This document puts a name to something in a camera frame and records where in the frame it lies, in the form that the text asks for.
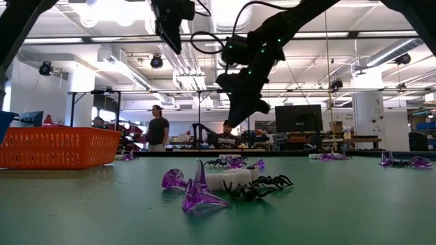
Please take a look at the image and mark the silver spiral duct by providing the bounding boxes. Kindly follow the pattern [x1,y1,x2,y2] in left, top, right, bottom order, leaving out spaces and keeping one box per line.
[364,37,433,68]

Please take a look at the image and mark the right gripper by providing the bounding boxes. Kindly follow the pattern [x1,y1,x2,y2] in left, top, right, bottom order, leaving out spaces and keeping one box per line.
[217,64,273,128]

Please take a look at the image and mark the black aluminium table frame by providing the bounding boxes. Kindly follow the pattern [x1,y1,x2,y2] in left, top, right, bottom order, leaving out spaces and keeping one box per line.
[134,150,436,158]

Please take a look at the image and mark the seated person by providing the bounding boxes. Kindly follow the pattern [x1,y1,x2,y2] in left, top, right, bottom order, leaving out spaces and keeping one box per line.
[215,119,241,150]

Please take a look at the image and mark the red storage bins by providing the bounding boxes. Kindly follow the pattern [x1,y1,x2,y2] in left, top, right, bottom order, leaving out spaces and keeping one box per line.
[112,122,146,152]

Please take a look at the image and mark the blue plastic basket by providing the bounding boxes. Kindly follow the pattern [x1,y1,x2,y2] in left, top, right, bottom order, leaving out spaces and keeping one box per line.
[0,110,20,146]

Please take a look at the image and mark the black office chair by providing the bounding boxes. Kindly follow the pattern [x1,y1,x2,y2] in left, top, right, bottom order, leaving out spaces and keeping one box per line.
[407,131,431,152]

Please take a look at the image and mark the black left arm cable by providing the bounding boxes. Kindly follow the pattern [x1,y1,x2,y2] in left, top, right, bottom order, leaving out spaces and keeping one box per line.
[194,0,213,18]

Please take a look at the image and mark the small black monitor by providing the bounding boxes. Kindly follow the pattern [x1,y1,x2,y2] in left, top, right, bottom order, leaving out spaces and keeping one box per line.
[18,110,44,129]

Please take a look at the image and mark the standing person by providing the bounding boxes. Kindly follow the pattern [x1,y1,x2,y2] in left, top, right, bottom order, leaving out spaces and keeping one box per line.
[145,104,170,152]

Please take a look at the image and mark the cardboard box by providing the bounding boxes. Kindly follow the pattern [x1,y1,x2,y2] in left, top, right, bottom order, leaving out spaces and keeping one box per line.
[329,120,345,134]

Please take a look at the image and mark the orange plastic basket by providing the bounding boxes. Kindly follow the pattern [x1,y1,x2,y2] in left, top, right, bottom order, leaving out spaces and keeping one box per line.
[0,127,123,170]

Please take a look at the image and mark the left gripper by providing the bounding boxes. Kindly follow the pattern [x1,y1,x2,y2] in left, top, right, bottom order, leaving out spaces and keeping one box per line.
[151,0,196,54]

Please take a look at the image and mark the green table mat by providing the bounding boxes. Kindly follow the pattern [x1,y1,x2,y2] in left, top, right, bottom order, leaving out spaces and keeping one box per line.
[0,154,436,245]

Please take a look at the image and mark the black computer monitor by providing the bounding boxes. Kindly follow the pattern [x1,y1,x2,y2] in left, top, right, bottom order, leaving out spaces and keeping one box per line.
[275,104,324,133]

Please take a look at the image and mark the wooden workbench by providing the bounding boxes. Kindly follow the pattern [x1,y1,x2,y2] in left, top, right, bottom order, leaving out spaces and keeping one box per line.
[322,135,383,150]

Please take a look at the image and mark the black neighbouring station frame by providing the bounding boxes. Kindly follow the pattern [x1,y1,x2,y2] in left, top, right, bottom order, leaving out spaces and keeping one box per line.
[67,87,253,152]

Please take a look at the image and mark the blue storage bins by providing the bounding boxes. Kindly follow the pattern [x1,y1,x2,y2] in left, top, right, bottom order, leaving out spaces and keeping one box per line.
[414,118,436,132]

